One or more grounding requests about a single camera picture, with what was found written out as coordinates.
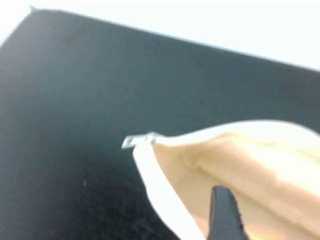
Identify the cream canvas pencil case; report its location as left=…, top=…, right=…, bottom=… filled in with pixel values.
left=121, top=119, right=320, bottom=240

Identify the black table mat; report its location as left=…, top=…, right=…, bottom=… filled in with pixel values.
left=0, top=8, right=320, bottom=240

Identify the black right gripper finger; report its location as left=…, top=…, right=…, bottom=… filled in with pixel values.
left=206, top=185, right=250, bottom=240

